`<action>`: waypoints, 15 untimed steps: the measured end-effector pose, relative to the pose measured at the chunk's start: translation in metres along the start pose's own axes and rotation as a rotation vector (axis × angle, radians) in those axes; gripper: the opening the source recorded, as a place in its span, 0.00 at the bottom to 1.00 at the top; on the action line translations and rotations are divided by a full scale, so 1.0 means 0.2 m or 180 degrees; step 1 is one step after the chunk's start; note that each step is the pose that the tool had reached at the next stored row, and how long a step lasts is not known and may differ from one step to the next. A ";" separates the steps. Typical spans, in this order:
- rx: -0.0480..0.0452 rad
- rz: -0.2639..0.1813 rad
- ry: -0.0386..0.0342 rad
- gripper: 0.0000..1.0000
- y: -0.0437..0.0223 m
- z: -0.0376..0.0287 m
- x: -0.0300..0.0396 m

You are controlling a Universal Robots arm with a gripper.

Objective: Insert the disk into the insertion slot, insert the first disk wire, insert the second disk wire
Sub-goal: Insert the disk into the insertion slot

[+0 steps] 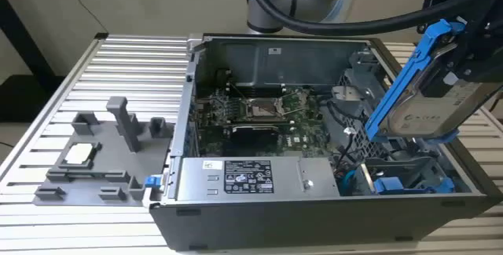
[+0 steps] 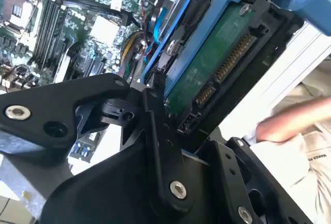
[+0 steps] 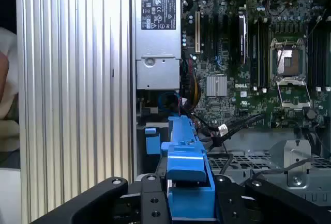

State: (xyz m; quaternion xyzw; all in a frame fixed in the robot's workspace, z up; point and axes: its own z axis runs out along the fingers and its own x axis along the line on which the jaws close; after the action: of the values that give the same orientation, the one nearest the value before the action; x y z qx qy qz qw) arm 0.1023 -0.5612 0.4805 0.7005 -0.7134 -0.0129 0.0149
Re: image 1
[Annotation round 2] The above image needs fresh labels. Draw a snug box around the black wire with white tag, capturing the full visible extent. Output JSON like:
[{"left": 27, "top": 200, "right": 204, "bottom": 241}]
[{"left": 325, "top": 100, "right": 356, "bottom": 164}]

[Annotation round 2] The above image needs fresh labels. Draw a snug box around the perforated metal disk bay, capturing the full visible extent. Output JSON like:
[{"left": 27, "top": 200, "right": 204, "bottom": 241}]
[{"left": 320, "top": 50, "right": 456, "bottom": 179}]

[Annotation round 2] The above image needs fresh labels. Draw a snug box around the green motherboard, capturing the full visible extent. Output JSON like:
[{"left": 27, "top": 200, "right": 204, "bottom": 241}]
[{"left": 196, "top": 87, "right": 335, "bottom": 158}]

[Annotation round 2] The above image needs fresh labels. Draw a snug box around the CPU socket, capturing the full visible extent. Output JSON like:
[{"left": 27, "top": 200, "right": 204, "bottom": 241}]
[{"left": 239, "top": 97, "right": 292, "bottom": 120}]

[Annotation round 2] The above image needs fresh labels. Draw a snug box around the locking lever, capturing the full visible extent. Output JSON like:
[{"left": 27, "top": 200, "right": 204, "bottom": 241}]
[{"left": 231, "top": 82, "right": 249, "bottom": 102}]

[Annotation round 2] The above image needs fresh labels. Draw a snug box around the black graphics card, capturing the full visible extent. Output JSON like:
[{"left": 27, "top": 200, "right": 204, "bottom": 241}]
[{"left": 225, "top": 124, "right": 281, "bottom": 157}]

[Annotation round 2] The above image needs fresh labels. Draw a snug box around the black case fan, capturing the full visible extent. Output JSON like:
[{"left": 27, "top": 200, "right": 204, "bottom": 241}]
[{"left": 213, "top": 68, "right": 232, "bottom": 90}]

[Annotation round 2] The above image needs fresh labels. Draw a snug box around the dark grey PC case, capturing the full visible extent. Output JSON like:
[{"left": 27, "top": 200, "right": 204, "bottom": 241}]
[{"left": 148, "top": 32, "right": 503, "bottom": 251}]

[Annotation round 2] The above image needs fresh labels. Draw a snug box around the silver power supply unit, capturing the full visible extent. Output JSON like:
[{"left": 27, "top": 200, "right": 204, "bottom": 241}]
[{"left": 175, "top": 157, "right": 341, "bottom": 201}]

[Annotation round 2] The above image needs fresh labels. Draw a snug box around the blue case latch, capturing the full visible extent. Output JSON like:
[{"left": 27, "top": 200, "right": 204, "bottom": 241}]
[{"left": 144, "top": 175, "right": 161, "bottom": 190}]

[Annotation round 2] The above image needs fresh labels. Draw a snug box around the grey plastic parts rack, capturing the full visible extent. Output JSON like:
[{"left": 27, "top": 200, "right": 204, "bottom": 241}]
[{"left": 33, "top": 96, "right": 176, "bottom": 207}]

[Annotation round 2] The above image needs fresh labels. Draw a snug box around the silver CPU chip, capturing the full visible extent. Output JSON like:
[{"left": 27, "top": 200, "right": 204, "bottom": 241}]
[{"left": 64, "top": 143, "right": 97, "bottom": 163}]

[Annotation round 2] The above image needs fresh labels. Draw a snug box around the black box on floor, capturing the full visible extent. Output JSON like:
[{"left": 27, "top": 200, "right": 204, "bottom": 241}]
[{"left": 0, "top": 74, "right": 65, "bottom": 123}]

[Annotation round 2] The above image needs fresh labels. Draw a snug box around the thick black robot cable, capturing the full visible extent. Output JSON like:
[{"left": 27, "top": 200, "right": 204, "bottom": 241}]
[{"left": 241, "top": 0, "right": 503, "bottom": 35}]

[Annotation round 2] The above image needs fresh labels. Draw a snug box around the blue data wire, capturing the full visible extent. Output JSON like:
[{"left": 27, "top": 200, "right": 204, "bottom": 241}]
[{"left": 339, "top": 169, "right": 359, "bottom": 194}]

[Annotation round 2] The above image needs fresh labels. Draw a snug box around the thin black wall cable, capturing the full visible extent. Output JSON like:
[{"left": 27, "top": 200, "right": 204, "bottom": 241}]
[{"left": 55, "top": 0, "right": 109, "bottom": 34}]

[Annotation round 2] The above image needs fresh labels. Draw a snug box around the black desk frame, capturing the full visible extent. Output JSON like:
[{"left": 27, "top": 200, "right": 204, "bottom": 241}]
[{"left": 0, "top": 0, "right": 56, "bottom": 82}]

